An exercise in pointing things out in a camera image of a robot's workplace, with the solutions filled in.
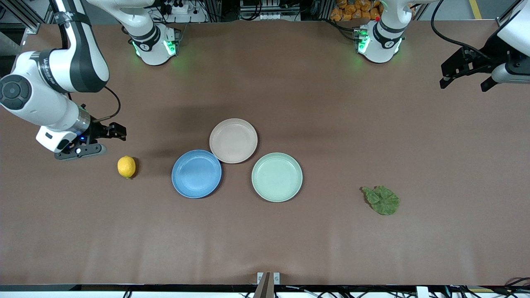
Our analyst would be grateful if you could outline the yellow lemon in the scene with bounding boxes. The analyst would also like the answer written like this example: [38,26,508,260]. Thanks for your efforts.
[117,156,136,179]

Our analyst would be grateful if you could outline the green lettuce leaf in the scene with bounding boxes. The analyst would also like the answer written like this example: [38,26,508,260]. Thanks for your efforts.
[361,185,400,216]

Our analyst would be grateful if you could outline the blue plate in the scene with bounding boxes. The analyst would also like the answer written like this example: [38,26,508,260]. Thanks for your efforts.
[171,149,222,199]

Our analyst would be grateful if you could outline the beige plate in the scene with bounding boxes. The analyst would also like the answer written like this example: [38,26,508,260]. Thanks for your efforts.
[209,118,258,164]

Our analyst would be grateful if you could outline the orange snack packets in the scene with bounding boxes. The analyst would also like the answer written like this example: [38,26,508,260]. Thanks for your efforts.
[330,0,382,22]

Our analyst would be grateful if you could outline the white power strip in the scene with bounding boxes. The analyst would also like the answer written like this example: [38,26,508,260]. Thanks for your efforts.
[159,0,189,15]

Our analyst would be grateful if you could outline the mint green plate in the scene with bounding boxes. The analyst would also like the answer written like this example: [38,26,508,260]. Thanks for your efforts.
[251,152,303,203]

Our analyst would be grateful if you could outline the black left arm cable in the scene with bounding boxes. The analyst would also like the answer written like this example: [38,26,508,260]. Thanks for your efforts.
[431,0,493,60]

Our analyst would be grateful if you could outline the aluminium frame profile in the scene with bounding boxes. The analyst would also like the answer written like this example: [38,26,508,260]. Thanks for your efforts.
[0,0,56,34]

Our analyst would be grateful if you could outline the metal table edge bracket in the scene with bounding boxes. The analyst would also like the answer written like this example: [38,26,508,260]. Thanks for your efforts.
[257,272,280,298]

